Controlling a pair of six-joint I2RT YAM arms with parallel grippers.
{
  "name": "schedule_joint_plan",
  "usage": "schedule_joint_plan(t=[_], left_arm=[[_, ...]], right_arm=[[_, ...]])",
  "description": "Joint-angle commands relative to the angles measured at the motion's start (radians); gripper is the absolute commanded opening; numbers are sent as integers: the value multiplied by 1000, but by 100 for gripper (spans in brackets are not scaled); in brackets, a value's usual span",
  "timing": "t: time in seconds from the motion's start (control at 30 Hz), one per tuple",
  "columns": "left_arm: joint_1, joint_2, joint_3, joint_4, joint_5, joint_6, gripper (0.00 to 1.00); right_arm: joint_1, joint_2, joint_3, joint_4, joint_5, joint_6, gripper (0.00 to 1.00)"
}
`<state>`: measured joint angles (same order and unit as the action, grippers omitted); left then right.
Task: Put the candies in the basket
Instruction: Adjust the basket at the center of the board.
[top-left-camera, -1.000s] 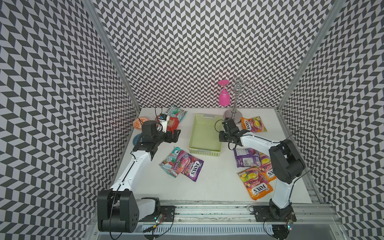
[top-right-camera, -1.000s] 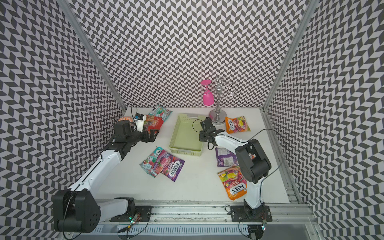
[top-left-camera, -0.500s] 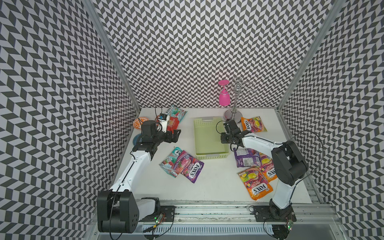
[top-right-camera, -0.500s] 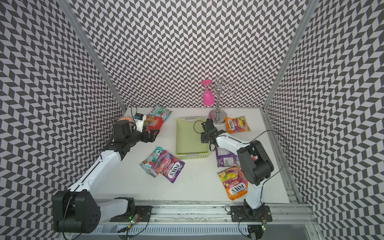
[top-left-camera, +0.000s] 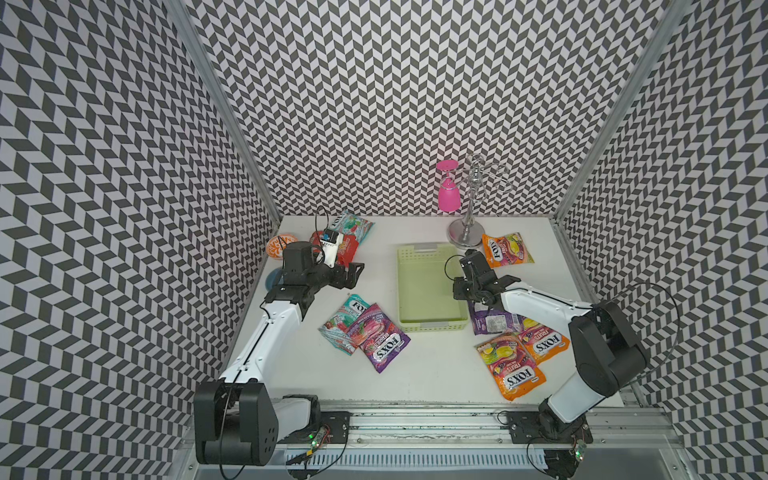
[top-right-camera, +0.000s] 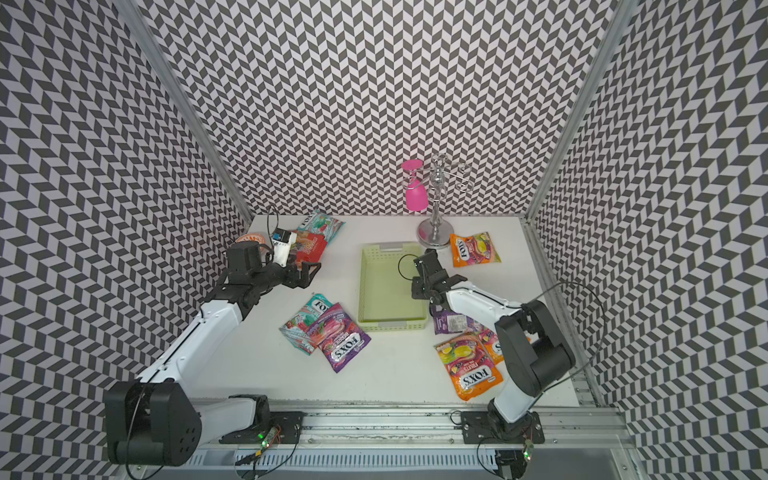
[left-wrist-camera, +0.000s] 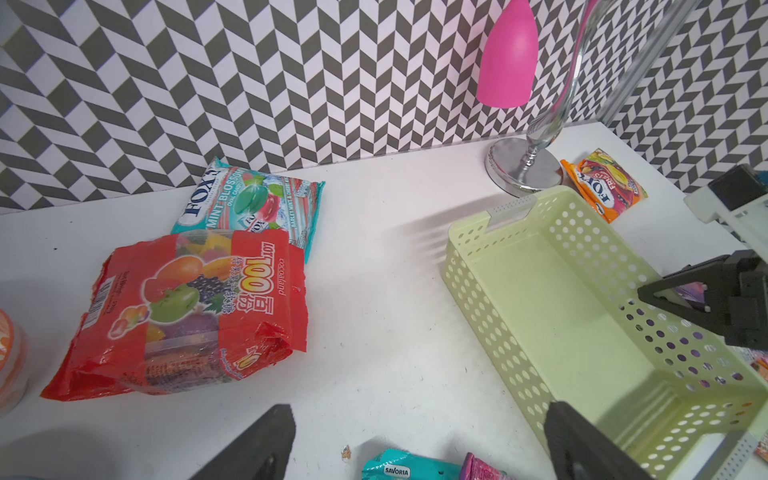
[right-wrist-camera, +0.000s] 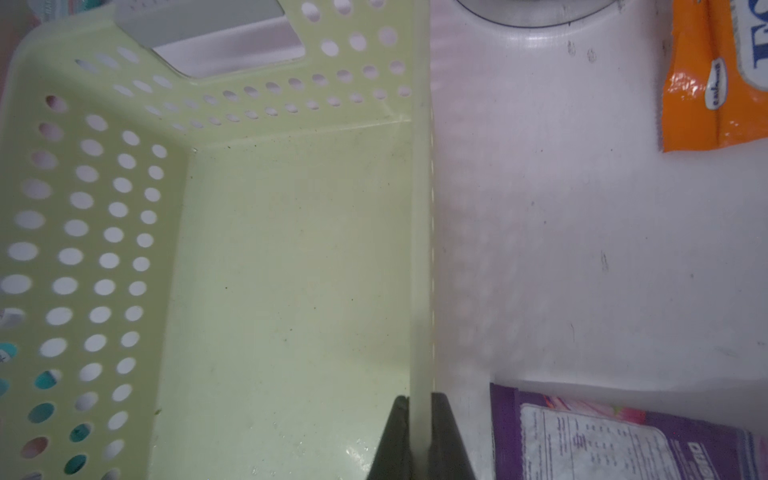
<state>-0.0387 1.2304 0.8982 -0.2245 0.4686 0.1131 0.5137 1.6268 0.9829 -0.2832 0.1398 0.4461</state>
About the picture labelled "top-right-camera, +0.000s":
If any purple candy bag back side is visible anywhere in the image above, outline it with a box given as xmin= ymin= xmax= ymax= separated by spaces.
xmin=430 ymin=307 xmax=484 ymax=335

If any teal Fox's mint candy bag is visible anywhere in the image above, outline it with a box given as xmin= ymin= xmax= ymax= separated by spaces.
xmin=279 ymin=294 xmax=333 ymax=355

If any purple Fox's berries candy bag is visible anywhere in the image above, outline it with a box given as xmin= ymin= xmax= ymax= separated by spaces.
xmin=308 ymin=303 xmax=371 ymax=373

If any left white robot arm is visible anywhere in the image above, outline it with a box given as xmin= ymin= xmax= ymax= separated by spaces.
xmin=104 ymin=241 xmax=322 ymax=468

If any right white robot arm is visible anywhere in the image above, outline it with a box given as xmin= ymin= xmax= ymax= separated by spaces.
xmin=411 ymin=249 xmax=576 ymax=424

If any green perforated plastic basket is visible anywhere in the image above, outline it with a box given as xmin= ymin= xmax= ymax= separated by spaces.
xmin=357 ymin=242 xmax=428 ymax=331

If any red cocoaland candy bag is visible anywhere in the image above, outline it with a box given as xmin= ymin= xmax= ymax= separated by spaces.
xmin=290 ymin=231 xmax=327 ymax=268

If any teal mint candy bag far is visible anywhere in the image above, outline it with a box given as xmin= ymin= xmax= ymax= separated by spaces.
xmin=297 ymin=210 xmax=345 ymax=243

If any orange patterned small bowl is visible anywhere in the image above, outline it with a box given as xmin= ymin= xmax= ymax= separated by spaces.
xmin=236 ymin=232 xmax=270 ymax=246

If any orange Fox's candy bag far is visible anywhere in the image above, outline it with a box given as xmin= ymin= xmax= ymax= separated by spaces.
xmin=450 ymin=232 xmax=501 ymax=268

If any orange fox's candy bag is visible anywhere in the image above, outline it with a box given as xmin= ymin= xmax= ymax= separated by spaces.
xmin=450 ymin=232 xmax=501 ymax=268
xmin=435 ymin=333 xmax=503 ymax=401
xmin=476 ymin=328 xmax=504 ymax=365

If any orange Fox's candy bag middle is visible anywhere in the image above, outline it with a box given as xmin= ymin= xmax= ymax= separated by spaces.
xmin=476 ymin=328 xmax=504 ymax=365

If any pink plastic wine glass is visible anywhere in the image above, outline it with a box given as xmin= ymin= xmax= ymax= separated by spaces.
xmin=402 ymin=159 xmax=429 ymax=212

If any orange Fox's candy bag near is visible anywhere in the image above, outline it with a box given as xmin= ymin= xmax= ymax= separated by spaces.
xmin=435 ymin=333 xmax=503 ymax=401

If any chrome glass holder stand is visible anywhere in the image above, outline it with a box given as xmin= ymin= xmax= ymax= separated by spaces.
xmin=417 ymin=153 xmax=473 ymax=250

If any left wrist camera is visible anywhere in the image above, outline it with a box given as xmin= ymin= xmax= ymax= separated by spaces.
xmin=270 ymin=228 xmax=297 ymax=267

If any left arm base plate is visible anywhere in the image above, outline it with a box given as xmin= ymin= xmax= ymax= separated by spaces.
xmin=219 ymin=411 xmax=305 ymax=445

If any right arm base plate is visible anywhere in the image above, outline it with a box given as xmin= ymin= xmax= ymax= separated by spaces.
xmin=459 ymin=411 xmax=545 ymax=445

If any aluminium front rail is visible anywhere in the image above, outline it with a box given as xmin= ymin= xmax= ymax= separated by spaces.
xmin=128 ymin=403 xmax=646 ymax=480

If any aluminium frame post left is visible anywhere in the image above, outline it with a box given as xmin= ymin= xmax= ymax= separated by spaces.
xmin=114 ymin=0 xmax=253 ymax=224

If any aluminium frame post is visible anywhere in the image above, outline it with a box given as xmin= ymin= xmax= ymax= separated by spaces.
xmin=524 ymin=0 xmax=639 ymax=222
xmin=114 ymin=0 xmax=253 ymax=224

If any aluminium frame post right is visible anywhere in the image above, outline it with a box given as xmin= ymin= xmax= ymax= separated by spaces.
xmin=524 ymin=0 xmax=639 ymax=222

